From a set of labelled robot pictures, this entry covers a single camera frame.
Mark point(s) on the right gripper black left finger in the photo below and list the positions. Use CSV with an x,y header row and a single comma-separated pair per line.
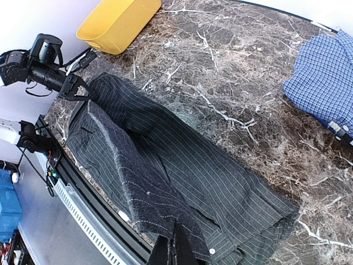
x,y
161,253

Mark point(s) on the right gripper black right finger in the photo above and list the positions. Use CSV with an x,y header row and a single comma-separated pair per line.
x,y
182,253

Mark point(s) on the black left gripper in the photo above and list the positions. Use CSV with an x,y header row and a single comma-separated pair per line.
x,y
67,86

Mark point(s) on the black pinstriped long sleeve shirt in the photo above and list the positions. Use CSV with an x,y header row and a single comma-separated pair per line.
x,y
159,171

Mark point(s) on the yellow plastic basket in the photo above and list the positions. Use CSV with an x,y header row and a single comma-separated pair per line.
x,y
113,25

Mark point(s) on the blue plastic storage bin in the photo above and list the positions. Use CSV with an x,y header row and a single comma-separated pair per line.
x,y
11,211

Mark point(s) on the blue checked folded shirt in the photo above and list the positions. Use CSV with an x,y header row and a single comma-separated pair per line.
x,y
321,83

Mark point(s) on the white tape scrap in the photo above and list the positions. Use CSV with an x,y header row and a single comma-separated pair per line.
x,y
321,26

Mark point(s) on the white slotted cable duct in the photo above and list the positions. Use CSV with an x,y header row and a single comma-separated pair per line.
x,y
108,247

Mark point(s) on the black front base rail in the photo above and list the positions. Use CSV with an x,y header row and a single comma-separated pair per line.
x,y
48,230

